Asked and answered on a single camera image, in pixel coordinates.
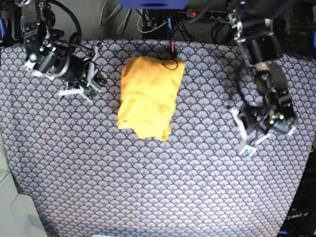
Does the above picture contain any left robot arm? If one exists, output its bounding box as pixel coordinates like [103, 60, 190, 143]
[228, 0, 297, 156]

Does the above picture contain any yellow T-shirt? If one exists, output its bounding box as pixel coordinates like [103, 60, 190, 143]
[118, 56, 185, 141]

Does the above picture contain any black OpenArm case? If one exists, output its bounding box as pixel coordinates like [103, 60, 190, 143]
[278, 152, 316, 237]

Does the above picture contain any blue box at top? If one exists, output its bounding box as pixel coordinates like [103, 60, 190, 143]
[119, 0, 189, 9]

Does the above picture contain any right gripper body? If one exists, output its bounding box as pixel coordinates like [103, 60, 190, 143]
[25, 43, 91, 85]

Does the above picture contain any black power strip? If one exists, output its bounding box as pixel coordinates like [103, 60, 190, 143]
[185, 9, 228, 21]

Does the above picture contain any red centre table clamp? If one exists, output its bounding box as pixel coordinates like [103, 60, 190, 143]
[168, 40, 176, 55]

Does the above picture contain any blue fan-patterned tablecloth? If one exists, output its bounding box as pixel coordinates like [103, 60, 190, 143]
[0, 39, 316, 237]

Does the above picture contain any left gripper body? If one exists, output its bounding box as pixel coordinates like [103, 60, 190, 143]
[238, 91, 298, 135]

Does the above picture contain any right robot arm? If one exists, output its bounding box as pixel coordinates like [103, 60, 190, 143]
[15, 0, 107, 103]

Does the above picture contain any white plastic bin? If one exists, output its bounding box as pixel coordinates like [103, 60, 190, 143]
[0, 138, 47, 237]

